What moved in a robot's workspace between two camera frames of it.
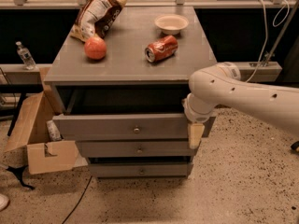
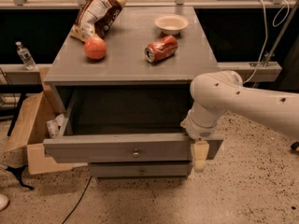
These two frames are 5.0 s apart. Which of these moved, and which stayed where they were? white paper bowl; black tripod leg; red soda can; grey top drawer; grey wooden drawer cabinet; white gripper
Moved: grey top drawer; white gripper
Stayed: black tripod leg; white paper bowl; red soda can; grey wooden drawer cabinet
